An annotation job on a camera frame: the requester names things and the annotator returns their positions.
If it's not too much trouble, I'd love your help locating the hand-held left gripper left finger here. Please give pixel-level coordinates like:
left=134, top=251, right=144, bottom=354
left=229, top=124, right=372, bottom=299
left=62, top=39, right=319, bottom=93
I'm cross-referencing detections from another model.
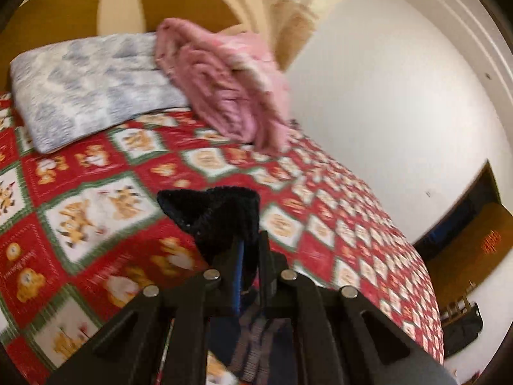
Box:
left=47, top=241, right=246, bottom=385

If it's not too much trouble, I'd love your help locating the brown wooden door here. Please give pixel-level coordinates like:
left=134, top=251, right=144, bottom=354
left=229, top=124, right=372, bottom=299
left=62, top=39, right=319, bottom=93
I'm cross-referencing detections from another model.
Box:
left=425, top=202, right=513, bottom=289

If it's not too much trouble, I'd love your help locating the dark door frame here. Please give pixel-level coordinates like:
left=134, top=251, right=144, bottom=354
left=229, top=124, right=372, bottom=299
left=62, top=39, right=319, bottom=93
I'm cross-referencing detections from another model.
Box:
left=413, top=159, right=503, bottom=261

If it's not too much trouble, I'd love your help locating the wooden chair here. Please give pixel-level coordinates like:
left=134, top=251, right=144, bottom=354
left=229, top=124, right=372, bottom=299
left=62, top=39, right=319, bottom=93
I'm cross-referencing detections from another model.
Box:
left=439, top=285, right=477, bottom=322

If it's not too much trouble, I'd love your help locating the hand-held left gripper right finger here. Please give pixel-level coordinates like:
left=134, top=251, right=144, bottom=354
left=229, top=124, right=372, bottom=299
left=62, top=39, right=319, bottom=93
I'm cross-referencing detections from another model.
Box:
left=256, top=230, right=459, bottom=385

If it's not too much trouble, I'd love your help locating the pink folded blanket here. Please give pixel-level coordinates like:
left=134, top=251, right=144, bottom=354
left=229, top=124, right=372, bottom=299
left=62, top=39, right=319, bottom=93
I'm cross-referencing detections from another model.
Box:
left=154, top=18, right=291, bottom=154

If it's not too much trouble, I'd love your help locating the black bag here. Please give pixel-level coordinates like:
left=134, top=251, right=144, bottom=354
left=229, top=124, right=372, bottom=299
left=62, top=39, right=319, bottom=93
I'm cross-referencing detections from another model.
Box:
left=441, top=301, right=484, bottom=355

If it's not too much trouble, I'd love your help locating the red printed bedspread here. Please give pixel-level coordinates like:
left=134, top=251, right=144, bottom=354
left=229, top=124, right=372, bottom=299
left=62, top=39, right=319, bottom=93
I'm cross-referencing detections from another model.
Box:
left=0, top=92, right=445, bottom=385

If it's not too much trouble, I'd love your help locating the navy knitted sweater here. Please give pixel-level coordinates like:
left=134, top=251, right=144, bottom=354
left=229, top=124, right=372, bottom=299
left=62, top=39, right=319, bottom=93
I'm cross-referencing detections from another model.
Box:
left=157, top=186, right=295, bottom=381

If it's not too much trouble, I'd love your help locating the brown wooden headboard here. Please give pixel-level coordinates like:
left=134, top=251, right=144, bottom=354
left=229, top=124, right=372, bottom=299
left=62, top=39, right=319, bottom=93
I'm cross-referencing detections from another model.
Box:
left=0, top=0, right=241, bottom=91

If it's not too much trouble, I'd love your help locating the blue white patterned quilt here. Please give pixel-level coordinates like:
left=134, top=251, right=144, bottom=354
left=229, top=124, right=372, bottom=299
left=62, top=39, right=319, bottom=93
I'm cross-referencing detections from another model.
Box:
left=10, top=32, right=191, bottom=154

